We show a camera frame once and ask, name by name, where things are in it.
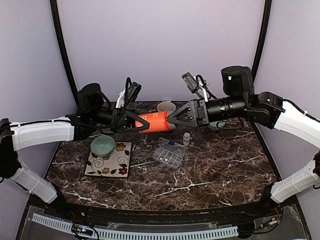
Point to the black right frame post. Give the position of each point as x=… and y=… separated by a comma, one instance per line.
x=262, y=37

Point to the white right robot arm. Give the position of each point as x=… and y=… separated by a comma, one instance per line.
x=266, y=109

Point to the black frame post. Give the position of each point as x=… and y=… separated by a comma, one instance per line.
x=262, y=37
x=62, y=49

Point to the small white dropper bottle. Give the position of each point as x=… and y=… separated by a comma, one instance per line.
x=186, y=138

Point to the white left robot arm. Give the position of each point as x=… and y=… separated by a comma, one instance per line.
x=20, y=135

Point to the black front table rail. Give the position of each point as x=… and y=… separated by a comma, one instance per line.
x=240, y=214

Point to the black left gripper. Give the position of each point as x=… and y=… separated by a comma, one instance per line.
x=121, y=121

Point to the white ceramic mug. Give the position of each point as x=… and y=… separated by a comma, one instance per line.
x=166, y=106

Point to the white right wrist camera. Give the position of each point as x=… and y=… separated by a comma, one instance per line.
x=197, y=85

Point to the orange bottle with grey lid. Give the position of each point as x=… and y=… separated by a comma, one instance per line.
x=157, y=122

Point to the green bowl right side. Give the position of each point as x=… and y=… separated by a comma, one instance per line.
x=216, y=126

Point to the white slotted cable duct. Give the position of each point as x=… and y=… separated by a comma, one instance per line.
x=84, y=232

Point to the black left frame post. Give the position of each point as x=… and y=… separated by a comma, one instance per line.
x=62, y=49

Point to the green bowl on plate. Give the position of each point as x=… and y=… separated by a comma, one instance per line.
x=103, y=146

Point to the floral square plate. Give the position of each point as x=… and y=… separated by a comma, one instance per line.
x=114, y=166

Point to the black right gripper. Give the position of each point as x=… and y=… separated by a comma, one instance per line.
x=199, y=119

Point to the clear plastic pill organizer box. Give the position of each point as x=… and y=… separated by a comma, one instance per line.
x=175, y=153

